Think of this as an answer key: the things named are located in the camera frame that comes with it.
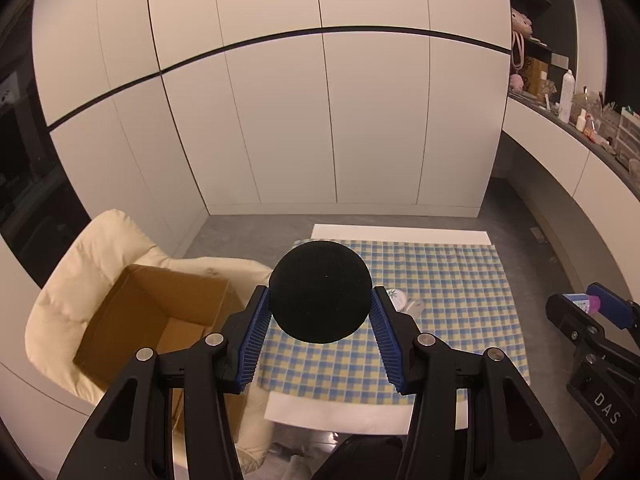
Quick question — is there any person's left leg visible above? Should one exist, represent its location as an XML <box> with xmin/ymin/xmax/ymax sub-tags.
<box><xmin>315</xmin><ymin>435</ymin><xmax>406</xmax><ymax>480</ymax></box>

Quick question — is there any white spray bottle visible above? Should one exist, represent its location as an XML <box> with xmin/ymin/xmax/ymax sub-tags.
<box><xmin>559</xmin><ymin>69</ymin><xmax>576</xmax><ymax>123</ymax></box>

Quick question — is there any cream padded armchair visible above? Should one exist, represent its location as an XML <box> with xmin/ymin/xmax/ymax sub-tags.
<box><xmin>25</xmin><ymin>209</ymin><xmax>275</xmax><ymax>471</ymax></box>

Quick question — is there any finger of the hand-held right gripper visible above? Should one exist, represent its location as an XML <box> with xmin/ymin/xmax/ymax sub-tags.
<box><xmin>545</xmin><ymin>292</ymin><xmax>608</xmax><ymax>356</ymax></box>
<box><xmin>586</xmin><ymin>282</ymin><xmax>640</xmax><ymax>331</ymax></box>

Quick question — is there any clear drawer organizer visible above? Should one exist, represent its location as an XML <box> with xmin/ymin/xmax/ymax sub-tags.
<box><xmin>615</xmin><ymin>107</ymin><xmax>640</xmax><ymax>161</ymax></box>

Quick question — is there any blue yellow checkered tablecloth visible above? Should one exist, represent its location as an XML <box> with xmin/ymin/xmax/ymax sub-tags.
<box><xmin>250</xmin><ymin>239</ymin><xmax>531</xmax><ymax>406</ymax></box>

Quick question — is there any large cardboard box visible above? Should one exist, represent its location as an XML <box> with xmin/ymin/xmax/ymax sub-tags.
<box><xmin>74</xmin><ymin>264</ymin><xmax>246</xmax><ymax>443</ymax></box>

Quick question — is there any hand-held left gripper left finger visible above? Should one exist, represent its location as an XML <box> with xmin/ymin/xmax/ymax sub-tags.
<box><xmin>57</xmin><ymin>285</ymin><xmax>273</xmax><ymax>480</ymax></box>

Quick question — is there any black round puff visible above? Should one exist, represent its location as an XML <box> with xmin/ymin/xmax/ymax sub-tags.
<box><xmin>268</xmin><ymin>240</ymin><xmax>373</xmax><ymax>345</ymax></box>

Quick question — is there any white wardrobe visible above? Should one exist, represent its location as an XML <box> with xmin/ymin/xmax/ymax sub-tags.
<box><xmin>32</xmin><ymin>0</ymin><xmax>513</xmax><ymax>218</ymax></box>

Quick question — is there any small cardboard box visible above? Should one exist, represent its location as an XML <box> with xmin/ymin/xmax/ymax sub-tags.
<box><xmin>524</xmin><ymin>57</ymin><xmax>551</xmax><ymax>97</ymax></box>

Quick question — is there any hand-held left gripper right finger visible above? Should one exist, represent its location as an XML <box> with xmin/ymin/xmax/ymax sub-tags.
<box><xmin>369</xmin><ymin>286</ymin><xmax>583</xmax><ymax>480</ymax></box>

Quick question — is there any black glass cabinet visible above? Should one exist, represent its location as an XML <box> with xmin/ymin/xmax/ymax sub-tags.
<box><xmin>0</xmin><ymin>20</ymin><xmax>93</xmax><ymax>286</ymax></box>

